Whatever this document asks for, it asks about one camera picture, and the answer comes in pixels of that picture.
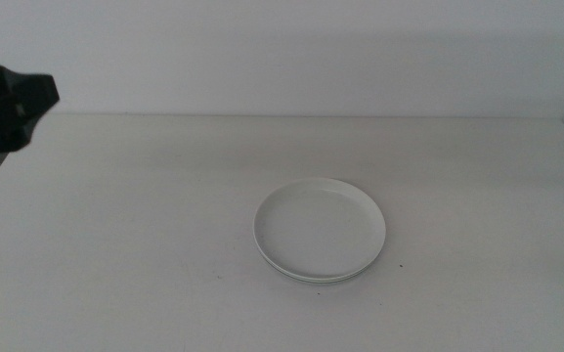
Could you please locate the white shallow bowl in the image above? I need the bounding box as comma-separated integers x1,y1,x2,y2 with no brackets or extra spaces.
252,176,388,283

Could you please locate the pale green shallow bowl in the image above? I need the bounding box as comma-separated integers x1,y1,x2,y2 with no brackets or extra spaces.
259,251,379,286

